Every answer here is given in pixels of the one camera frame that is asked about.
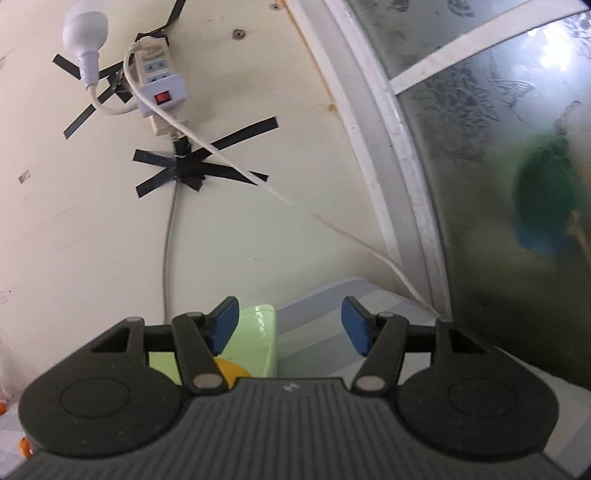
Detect large yellow fruit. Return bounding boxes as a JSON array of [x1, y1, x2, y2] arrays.
[[214, 358, 252, 389]]

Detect light green plastic basket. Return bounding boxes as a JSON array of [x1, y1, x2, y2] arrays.
[[144, 305, 277, 387]]

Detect striped blue white cloth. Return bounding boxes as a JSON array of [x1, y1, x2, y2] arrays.
[[0, 276, 591, 476]]

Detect black tape cross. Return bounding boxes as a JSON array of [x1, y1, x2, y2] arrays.
[[133, 117, 279, 198]]

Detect black tape strips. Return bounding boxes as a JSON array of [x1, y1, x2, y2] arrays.
[[51, 0, 187, 140]]

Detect white power strip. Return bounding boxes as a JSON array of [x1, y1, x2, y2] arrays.
[[133, 37, 187, 122]]

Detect white light bulb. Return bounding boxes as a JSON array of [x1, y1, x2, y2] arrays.
[[62, 0, 108, 88]]

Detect grey wall cable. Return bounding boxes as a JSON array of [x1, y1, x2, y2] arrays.
[[162, 181, 181, 324]]

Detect white power cable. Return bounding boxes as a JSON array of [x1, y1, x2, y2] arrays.
[[122, 42, 440, 319]]

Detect white window frame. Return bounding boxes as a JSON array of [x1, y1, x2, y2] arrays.
[[284, 1, 588, 315]]

